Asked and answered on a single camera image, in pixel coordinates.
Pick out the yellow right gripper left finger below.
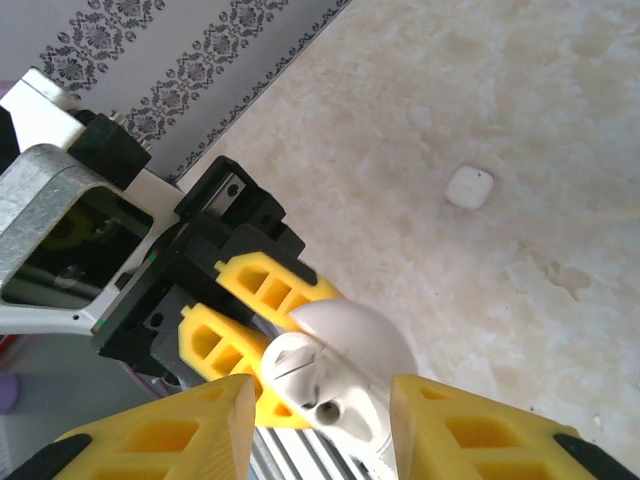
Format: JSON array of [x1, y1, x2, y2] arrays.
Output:
[[12, 373, 258, 480]]

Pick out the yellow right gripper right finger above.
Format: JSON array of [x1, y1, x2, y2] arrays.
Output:
[[389, 373, 639, 480]]

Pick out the round white earbud charging case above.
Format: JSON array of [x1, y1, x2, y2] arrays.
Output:
[[259, 298, 419, 466]]

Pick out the square white earbud charging case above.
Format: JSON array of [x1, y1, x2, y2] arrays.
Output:
[[445, 165, 495, 210]]

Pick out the aluminium rail beam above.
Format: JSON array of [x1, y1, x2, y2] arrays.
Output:
[[254, 424, 401, 480]]

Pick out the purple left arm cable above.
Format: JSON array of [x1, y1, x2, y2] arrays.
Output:
[[0, 77, 154, 416]]

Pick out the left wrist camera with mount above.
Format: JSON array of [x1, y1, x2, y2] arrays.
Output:
[[0, 67, 184, 337]]

